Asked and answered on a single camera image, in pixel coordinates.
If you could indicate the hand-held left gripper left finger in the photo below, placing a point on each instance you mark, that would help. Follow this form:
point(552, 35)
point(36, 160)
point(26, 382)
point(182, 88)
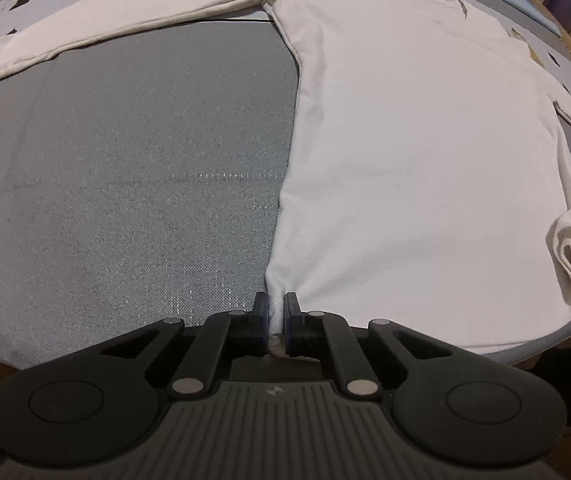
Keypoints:
point(264, 318)

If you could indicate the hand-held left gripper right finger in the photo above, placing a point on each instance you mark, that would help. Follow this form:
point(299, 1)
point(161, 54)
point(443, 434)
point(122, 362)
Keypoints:
point(288, 320)

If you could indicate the white long-sleeved shirt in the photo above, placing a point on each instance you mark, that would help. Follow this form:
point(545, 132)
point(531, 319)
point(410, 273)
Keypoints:
point(415, 160)

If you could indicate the grey woven mat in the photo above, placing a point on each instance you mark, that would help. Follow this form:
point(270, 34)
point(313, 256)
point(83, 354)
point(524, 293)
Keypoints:
point(130, 185)

